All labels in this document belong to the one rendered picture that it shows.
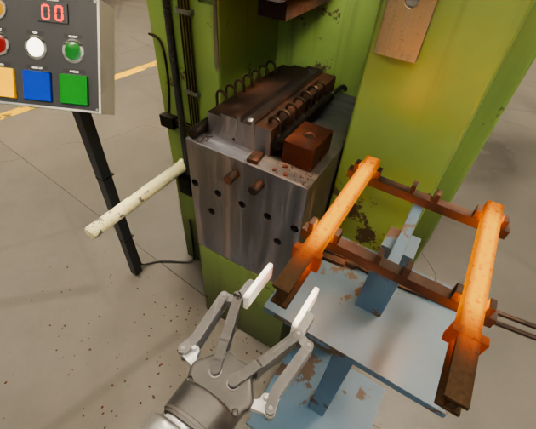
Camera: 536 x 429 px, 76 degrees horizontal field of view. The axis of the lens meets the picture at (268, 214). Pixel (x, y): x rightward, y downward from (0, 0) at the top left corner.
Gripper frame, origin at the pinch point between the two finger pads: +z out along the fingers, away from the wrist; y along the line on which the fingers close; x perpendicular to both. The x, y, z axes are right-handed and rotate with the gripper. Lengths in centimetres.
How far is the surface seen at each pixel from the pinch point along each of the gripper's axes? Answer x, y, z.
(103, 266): -102, -107, 25
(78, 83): 0, -76, 25
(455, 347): 1.7, 22.3, 4.4
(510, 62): 8, 19, 99
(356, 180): 1.3, -0.3, 29.4
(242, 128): -5, -35, 41
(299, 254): 2.3, -0.9, 6.0
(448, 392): 1.7, 22.5, -1.7
